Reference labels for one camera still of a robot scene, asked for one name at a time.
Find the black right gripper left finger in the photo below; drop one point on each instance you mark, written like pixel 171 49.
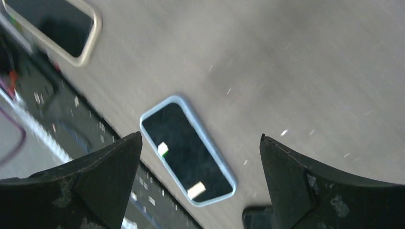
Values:
pixel 91 192

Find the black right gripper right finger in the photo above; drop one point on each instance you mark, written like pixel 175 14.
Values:
pixel 308 194

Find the phone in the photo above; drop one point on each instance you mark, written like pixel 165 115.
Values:
pixel 69 28
pixel 178 137
pixel 258 217

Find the phone in black case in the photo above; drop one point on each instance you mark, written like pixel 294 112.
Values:
pixel 258 217

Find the phone in beige case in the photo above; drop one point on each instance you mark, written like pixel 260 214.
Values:
pixel 69 28

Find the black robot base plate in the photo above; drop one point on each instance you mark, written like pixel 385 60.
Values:
pixel 68 118

